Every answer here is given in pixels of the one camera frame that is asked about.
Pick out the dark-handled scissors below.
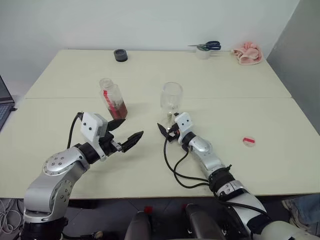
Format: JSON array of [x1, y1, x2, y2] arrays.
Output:
[[187, 40, 222, 52]]

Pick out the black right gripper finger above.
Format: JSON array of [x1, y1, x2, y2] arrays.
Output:
[[156, 122, 168, 138]]

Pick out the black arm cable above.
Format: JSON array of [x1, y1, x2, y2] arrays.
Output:
[[163, 112, 233, 191], [67, 111, 85, 148]]

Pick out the clear bottle with red tape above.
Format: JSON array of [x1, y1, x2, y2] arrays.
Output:
[[99, 77, 129, 120]]

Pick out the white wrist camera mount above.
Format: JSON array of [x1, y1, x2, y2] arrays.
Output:
[[80, 112, 109, 162], [174, 112, 195, 145]]

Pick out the blue jeans leg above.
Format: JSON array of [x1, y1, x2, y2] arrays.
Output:
[[282, 194, 320, 231]]

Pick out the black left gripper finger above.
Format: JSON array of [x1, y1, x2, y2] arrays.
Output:
[[121, 130, 145, 153], [106, 118, 126, 131]]

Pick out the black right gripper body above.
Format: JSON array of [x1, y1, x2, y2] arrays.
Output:
[[166, 125, 180, 144]]

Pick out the grey laptop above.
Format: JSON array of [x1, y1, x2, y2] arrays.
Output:
[[0, 74, 16, 132]]

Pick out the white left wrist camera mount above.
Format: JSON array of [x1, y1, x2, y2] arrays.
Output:
[[80, 112, 109, 162]]

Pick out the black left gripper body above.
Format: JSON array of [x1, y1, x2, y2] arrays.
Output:
[[99, 131, 125, 157]]

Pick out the pink cloth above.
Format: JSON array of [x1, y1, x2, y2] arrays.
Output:
[[231, 41, 263, 66]]

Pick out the dark rounded shape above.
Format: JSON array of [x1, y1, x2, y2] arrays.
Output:
[[184, 202, 227, 240], [124, 211, 153, 240]]

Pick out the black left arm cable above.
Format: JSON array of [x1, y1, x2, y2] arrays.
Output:
[[67, 111, 85, 148]]

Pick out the black round container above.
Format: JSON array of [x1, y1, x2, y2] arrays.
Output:
[[113, 48, 129, 63]]

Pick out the clear wine glass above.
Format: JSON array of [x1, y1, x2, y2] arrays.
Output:
[[159, 81, 184, 128]]

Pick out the clear cap with red tape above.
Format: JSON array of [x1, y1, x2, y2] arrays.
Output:
[[241, 135, 258, 148]]

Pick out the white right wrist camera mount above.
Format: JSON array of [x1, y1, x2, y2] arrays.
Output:
[[174, 112, 195, 145]]

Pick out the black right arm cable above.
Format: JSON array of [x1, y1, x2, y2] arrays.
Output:
[[163, 112, 233, 191]]

